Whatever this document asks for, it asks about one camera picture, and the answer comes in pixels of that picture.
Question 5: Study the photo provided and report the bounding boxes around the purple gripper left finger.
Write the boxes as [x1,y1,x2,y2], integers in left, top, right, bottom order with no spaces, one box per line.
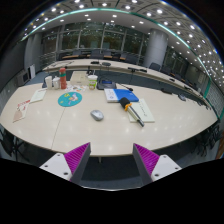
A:
[40,143,91,183]

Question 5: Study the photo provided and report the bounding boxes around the blue book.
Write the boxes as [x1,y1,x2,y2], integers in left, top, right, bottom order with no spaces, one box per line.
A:
[104,89,139,103]

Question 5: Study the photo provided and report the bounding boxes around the colourful sticker sheet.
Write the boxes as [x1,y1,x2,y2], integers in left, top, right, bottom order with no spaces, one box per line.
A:
[66,85,87,93]

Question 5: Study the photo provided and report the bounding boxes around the light green paper sheet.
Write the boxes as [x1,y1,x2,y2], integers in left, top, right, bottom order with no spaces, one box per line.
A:
[132,99,155,123]

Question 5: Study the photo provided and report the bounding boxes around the grey computer mouse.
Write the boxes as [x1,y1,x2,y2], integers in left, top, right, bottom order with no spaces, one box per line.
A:
[90,110,104,121]

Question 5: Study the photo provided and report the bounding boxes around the round teal mouse pad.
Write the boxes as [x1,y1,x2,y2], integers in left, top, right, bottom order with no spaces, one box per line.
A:
[58,92,82,107]

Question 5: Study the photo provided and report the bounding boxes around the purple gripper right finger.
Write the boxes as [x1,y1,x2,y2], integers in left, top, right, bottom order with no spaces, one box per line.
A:
[133,143,181,185]

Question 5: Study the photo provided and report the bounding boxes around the white cup beside bottle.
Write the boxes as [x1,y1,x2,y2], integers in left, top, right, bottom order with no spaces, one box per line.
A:
[53,77,60,89]

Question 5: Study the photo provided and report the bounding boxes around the red orange bottle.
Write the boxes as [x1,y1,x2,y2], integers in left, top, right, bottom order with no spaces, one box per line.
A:
[59,68,67,89]

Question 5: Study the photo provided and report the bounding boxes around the conference desk microphone unit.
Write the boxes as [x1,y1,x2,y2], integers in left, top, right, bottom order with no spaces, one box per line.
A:
[96,61,117,91]

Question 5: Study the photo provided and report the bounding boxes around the white green lidded cup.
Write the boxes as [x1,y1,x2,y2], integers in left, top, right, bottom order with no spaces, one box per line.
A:
[88,75,98,90]

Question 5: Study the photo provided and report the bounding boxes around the red white leaflet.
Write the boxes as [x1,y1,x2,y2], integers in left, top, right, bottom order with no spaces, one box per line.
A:
[13,100,30,122]

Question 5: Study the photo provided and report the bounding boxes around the white paper booklet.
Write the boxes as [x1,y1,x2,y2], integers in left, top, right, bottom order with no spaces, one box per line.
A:
[31,89,47,103]

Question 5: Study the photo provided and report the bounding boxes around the white paper cup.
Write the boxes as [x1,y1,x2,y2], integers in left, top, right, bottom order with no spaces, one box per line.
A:
[45,76,52,89]

